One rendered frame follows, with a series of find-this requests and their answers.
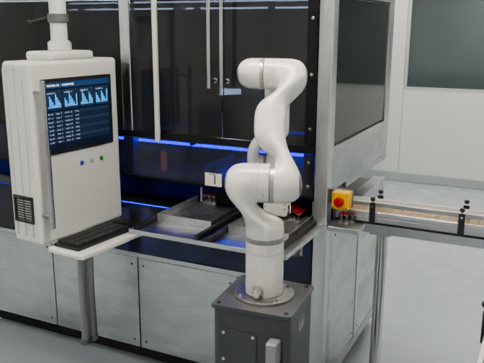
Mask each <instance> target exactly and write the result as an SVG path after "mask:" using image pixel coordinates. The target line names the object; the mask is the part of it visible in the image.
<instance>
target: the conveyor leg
mask: <svg viewBox="0 0 484 363"><path fill-rule="evenodd" d="M369 234H372V235H376V245H375V270H374V283H373V296H372V321H371V334H370V348H369V363H380V357H381V346H382V322H383V310H384V298H385V275H386V263H387V240H388V237H391V236H389V235H383V234H378V233H369Z"/></svg>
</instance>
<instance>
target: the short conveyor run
mask: <svg viewBox="0 0 484 363"><path fill-rule="evenodd" d="M378 193H379V194H380V195H378V198H375V197H360V196H354V205H353V207H351V208H350V209H349V210H337V209H335V213H334V221H335V220H338V219H339V213H340V212H341V211H344V212H345V213H346V212H350V216H351V212H355V213H356V214H355V216H356V218H355V222H356V223H365V228H364V229H363V230H362V231H363V232H368V233H378V234H383V235H389V236H398V237H404V238H413V239H418V240H423V241H433V242H438V243H448V244H453V245H458V246H468V247H473V248H482V249H484V211H479V210H470V206H469V205H468V204H469V203H470V201H469V200H465V204H466V205H464V206H463V207H461V208H455V207H444V206H438V205H426V204H420V203H413V202H402V201H396V200H384V199H383V198H384V195H382V193H383V190H382V189H380V190H379V192H378Z"/></svg>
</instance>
